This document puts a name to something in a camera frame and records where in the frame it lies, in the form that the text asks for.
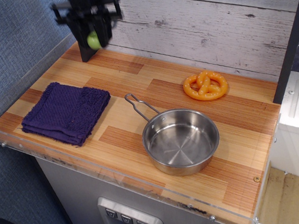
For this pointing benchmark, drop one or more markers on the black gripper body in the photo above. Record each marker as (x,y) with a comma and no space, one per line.
(109,8)

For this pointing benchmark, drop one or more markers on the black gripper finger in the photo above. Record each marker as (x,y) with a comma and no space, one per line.
(103,28)
(80,31)

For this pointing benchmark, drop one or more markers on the green handled grey spatula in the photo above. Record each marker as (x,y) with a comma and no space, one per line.
(93,41)

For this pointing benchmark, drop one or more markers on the folded blue towel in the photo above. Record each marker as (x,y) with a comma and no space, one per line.
(66,113)

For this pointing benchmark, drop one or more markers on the orange toy pretzel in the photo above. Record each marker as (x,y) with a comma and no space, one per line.
(205,86)

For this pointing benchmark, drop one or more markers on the clear acrylic edge guard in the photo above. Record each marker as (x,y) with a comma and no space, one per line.
(228,188)

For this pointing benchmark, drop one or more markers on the grey toy fridge cabinet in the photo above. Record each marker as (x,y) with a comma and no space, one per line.
(79,193)

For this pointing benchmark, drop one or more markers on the silver ice dispenser panel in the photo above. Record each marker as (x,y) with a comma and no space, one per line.
(116,213)

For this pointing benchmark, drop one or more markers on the white toy sink unit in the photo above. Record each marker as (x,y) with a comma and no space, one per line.
(284,153)

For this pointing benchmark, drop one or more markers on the dark left upright post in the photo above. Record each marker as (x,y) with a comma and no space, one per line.
(88,54)

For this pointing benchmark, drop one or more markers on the dark upright post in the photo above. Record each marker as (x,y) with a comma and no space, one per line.
(288,60)
(88,54)

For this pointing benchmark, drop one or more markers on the steel pan with wire handle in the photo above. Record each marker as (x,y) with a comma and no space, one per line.
(180,142)

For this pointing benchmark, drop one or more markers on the dark right upright post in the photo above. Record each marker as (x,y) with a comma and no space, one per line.
(288,60)

